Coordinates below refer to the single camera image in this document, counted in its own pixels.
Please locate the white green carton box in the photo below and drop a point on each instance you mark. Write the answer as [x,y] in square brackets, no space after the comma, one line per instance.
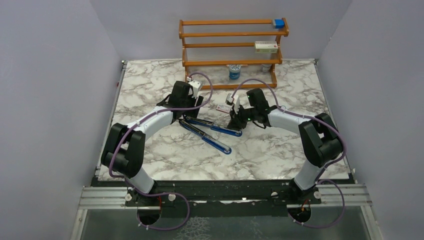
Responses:
[266,47]

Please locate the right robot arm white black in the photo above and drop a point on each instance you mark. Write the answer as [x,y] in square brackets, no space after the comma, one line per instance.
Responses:
[319,140]

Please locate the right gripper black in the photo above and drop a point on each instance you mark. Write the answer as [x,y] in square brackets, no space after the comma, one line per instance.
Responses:
[235,122]

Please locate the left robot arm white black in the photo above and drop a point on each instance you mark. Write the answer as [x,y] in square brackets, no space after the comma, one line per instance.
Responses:
[125,145]

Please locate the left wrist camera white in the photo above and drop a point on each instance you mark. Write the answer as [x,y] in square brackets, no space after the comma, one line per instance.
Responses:
[195,87]

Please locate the orange wooden shelf rack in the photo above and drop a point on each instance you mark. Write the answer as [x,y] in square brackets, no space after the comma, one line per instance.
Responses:
[210,46]

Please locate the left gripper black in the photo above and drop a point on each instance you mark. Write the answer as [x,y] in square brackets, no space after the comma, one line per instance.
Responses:
[192,112]

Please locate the blue box on top shelf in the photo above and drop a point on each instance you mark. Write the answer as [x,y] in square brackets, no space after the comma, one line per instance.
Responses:
[278,23]

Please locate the blue white cup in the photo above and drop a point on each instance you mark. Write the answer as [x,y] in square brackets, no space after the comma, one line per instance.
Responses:
[234,71]

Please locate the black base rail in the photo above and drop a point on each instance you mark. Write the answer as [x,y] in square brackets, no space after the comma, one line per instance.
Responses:
[245,198]

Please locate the white small jar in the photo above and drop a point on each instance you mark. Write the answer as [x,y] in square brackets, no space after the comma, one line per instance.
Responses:
[266,67]

